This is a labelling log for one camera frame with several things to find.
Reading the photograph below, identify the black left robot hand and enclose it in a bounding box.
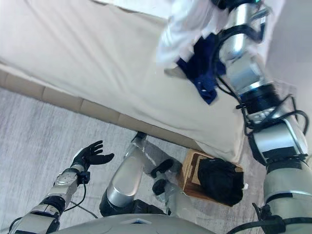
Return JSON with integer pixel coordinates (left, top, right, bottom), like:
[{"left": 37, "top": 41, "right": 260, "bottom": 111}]
[{"left": 70, "top": 140, "right": 115, "bottom": 173}]

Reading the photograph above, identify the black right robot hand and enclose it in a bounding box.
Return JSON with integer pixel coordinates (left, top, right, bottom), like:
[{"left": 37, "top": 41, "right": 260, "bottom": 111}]
[{"left": 211, "top": 0, "right": 231, "bottom": 10}]

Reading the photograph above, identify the white garment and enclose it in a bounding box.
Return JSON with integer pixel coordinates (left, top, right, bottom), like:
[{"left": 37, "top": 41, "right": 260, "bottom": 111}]
[{"left": 156, "top": 0, "right": 234, "bottom": 77}]

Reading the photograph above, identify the blue garment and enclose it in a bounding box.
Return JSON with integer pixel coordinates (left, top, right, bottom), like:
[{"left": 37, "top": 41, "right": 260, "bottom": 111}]
[{"left": 175, "top": 33, "right": 226, "bottom": 105}]

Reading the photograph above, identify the black garment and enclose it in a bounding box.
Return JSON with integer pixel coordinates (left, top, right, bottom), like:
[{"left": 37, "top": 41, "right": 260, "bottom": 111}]
[{"left": 196, "top": 157, "right": 248, "bottom": 206}]

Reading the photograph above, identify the bed with beige cover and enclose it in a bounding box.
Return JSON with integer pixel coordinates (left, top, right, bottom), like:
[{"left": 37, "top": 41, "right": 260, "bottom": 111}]
[{"left": 0, "top": 0, "right": 286, "bottom": 164}]

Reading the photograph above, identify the brown wicker basket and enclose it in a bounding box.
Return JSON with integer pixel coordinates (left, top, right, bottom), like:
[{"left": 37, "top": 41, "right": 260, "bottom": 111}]
[{"left": 176, "top": 149, "right": 244, "bottom": 208}]

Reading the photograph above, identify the silver left robot leg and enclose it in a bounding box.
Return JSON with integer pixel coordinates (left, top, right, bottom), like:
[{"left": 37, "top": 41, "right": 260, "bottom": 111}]
[{"left": 99, "top": 131, "right": 148, "bottom": 217}]

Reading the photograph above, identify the silver robot leg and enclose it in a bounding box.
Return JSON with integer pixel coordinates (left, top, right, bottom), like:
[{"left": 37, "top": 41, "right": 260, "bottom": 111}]
[
  {"left": 150, "top": 158, "right": 195, "bottom": 217},
  {"left": 99, "top": 131, "right": 148, "bottom": 217}
]

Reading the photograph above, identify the grey striped rug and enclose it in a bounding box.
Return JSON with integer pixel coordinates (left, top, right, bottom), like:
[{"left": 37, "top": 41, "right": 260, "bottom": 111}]
[{"left": 0, "top": 80, "right": 312, "bottom": 234}]

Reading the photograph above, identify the grey robot torso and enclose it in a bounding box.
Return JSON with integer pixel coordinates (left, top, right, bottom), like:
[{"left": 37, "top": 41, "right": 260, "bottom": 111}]
[{"left": 58, "top": 214, "right": 220, "bottom": 234}]

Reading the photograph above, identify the silver right robot leg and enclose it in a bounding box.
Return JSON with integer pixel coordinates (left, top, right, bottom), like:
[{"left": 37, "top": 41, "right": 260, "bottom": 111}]
[{"left": 150, "top": 158, "right": 195, "bottom": 217}]

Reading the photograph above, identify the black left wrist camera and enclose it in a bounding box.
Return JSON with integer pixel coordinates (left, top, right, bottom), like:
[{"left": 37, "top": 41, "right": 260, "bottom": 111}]
[{"left": 78, "top": 171, "right": 91, "bottom": 185}]

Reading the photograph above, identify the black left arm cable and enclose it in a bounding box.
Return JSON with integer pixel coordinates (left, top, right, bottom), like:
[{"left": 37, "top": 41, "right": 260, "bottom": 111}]
[{"left": 62, "top": 181, "right": 98, "bottom": 219}]

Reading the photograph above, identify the tan padded bed frame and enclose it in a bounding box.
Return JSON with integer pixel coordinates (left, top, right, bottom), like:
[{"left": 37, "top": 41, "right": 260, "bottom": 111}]
[{"left": 0, "top": 63, "right": 203, "bottom": 153}]

